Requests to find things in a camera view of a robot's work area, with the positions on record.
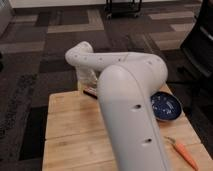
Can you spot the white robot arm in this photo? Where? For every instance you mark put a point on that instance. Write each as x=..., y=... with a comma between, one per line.
x=126, y=83

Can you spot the blue ceramic bowl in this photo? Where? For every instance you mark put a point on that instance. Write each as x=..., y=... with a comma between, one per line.
x=166, y=107

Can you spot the black office chair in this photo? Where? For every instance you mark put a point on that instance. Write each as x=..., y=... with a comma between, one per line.
x=198, y=45

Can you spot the black wheeled cart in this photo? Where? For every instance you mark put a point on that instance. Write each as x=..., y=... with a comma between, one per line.
x=121, y=9

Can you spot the orange carrot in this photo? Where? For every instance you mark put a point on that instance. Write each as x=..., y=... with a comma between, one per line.
x=181, y=149

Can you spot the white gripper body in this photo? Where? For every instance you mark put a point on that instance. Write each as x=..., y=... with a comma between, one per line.
x=86, y=76

